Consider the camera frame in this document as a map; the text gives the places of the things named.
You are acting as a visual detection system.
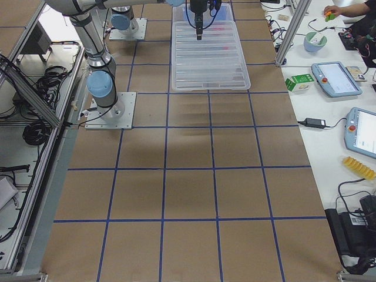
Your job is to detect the coiled black cables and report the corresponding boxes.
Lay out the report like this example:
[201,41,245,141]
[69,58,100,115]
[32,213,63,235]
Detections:
[22,120,52,146]

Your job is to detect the light green bowl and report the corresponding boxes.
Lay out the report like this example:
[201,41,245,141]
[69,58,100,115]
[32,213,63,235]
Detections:
[303,32,327,53]

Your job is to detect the upper teach pendant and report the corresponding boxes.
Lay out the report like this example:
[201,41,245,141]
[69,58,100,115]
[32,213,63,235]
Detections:
[311,61,362,98]

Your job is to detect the blue plastic tray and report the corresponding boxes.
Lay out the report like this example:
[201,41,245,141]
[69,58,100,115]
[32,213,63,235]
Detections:
[173,3,234,26]

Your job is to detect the green white carton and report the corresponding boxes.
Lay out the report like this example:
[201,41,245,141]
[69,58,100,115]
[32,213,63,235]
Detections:
[285,73,314,92]

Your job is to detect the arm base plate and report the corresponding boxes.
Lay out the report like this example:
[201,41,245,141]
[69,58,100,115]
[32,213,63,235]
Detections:
[109,16,147,41]
[84,92,136,130]

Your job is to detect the yellow toy piece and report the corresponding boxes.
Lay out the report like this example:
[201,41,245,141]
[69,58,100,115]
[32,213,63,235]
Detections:
[342,156,375,180]

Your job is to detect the clear plastic compartment box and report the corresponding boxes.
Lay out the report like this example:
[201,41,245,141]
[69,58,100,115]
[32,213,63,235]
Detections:
[171,21,251,92]

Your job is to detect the teach pendant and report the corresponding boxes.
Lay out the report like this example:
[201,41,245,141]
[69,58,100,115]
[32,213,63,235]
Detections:
[311,61,362,98]
[344,107,376,159]

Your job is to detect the black power adapter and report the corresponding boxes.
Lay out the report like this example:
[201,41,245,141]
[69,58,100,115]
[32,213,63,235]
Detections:
[298,117,327,129]

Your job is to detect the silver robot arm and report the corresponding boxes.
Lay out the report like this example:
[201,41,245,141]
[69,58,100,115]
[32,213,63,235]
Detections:
[109,1,208,41]
[46,1,183,120]

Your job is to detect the aluminium frame post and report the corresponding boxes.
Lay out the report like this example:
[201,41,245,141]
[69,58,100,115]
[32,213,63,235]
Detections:
[275,0,311,66]

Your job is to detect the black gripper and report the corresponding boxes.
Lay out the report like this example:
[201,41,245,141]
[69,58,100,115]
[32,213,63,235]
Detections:
[190,0,208,40]

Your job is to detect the black device with cables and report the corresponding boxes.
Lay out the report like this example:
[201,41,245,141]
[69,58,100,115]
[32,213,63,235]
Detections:
[325,195,375,275]

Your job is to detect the lower teach pendant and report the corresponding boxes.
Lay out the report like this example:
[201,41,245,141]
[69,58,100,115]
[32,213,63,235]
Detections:
[344,107,376,159]

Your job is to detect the person hand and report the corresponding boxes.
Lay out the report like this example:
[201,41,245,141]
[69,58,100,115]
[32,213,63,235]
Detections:
[323,5,342,17]

